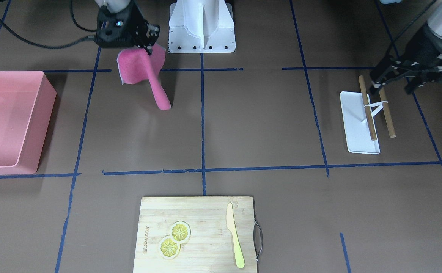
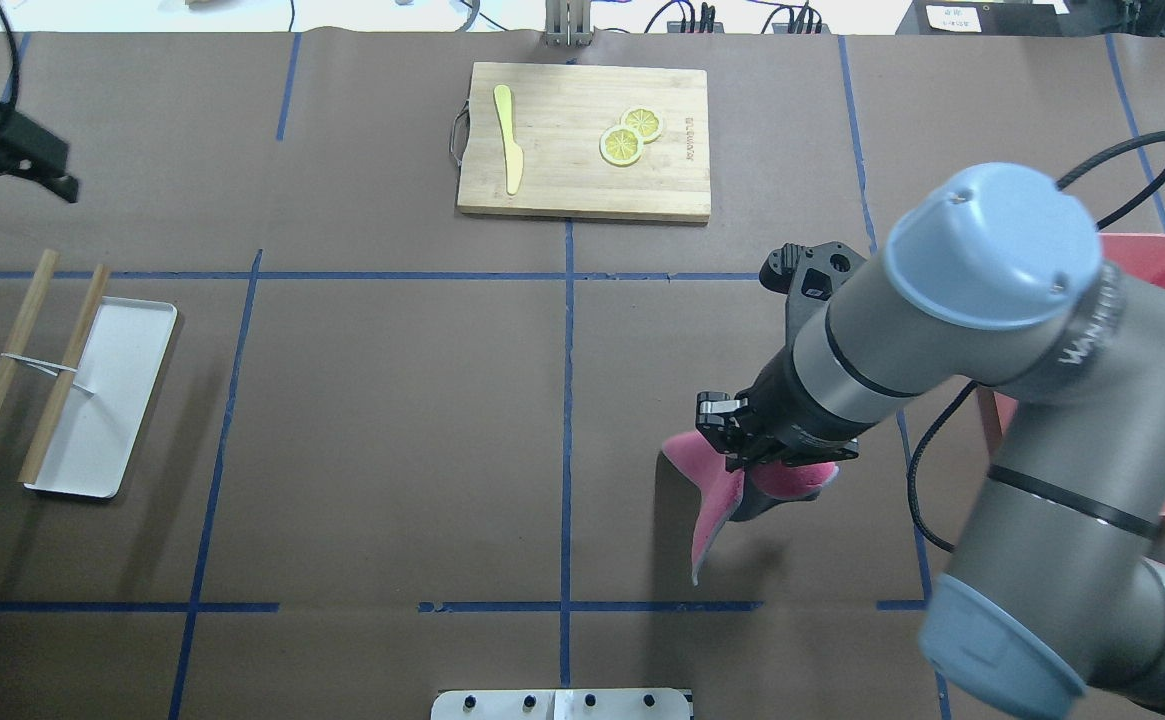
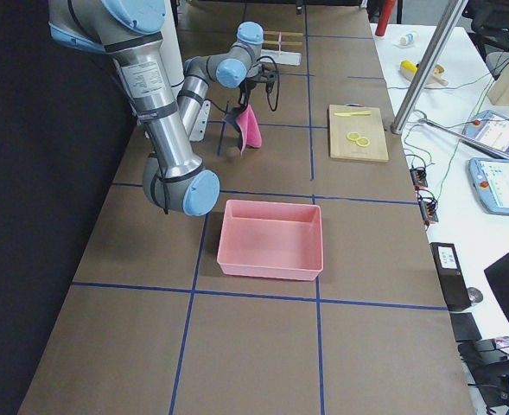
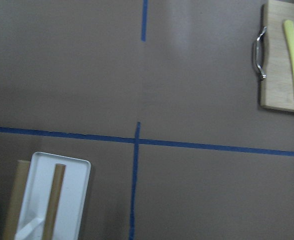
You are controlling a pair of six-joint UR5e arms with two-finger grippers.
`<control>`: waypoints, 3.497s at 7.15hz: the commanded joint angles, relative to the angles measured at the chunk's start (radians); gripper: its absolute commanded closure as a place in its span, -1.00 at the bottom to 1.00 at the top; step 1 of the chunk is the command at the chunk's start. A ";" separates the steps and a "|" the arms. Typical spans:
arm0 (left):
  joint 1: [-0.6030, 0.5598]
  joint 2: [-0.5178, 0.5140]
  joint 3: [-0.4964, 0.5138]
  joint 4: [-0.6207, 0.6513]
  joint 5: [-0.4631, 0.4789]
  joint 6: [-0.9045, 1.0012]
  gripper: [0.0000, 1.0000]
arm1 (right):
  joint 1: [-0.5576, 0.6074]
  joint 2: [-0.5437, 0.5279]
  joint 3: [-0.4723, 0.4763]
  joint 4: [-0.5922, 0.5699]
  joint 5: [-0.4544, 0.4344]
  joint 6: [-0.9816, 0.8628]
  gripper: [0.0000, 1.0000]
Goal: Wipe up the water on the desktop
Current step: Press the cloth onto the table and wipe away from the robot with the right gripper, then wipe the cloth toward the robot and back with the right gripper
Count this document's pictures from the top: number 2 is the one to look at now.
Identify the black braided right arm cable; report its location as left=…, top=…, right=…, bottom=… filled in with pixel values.
left=906, top=130, right=1165, bottom=555

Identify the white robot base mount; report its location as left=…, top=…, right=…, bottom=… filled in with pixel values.
left=430, top=687, right=696, bottom=719

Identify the lemon slice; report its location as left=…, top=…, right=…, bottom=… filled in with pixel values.
left=620, top=106, right=666, bottom=143
left=596, top=123, right=645, bottom=168

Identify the white rectangular tray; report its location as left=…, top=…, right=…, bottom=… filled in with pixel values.
left=24, top=297, right=181, bottom=500

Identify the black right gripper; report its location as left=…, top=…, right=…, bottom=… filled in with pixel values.
left=696, top=355, right=861, bottom=471

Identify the pink and grey cloth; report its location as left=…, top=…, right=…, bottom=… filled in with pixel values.
left=661, top=432, right=841, bottom=585

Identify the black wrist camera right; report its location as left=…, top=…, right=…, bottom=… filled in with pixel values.
left=757, top=242, right=867, bottom=345

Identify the wooden rack rod inner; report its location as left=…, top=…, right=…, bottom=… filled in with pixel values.
left=17, top=264, right=111, bottom=486

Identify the lemon slice upper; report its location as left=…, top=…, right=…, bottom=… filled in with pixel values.
left=620, top=106, right=666, bottom=143

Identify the yellow plastic knife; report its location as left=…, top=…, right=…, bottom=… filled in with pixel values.
left=492, top=85, right=524, bottom=196

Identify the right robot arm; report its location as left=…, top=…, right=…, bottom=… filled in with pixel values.
left=697, top=163, right=1165, bottom=719

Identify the wooden cutting board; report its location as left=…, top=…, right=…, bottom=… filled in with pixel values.
left=457, top=61, right=713, bottom=224

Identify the lemon slice lower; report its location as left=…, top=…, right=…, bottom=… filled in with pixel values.
left=596, top=123, right=645, bottom=168

